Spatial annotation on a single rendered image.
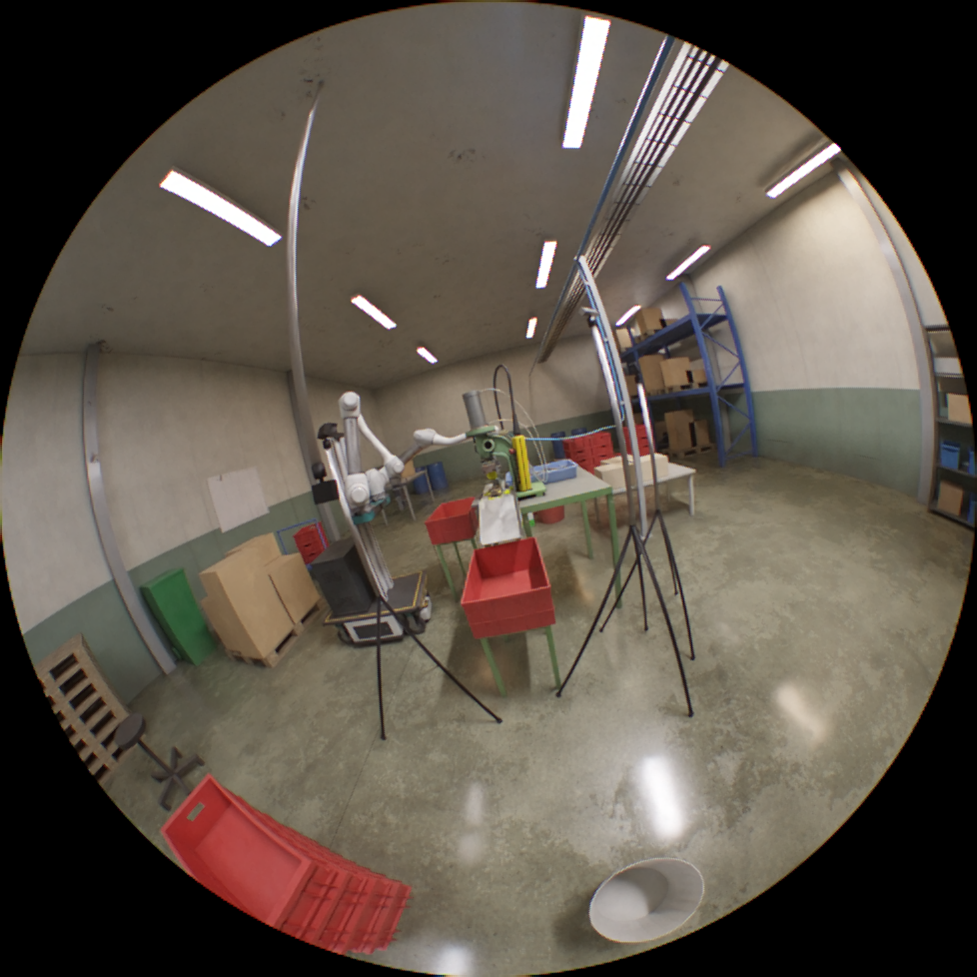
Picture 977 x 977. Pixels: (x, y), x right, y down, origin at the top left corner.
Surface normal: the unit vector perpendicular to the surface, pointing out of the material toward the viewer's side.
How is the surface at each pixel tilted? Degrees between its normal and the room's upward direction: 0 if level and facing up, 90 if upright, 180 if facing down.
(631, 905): 0
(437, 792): 0
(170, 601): 94
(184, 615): 94
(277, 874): 0
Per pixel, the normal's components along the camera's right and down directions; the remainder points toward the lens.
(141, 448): 0.97, -0.22
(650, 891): -0.24, -0.95
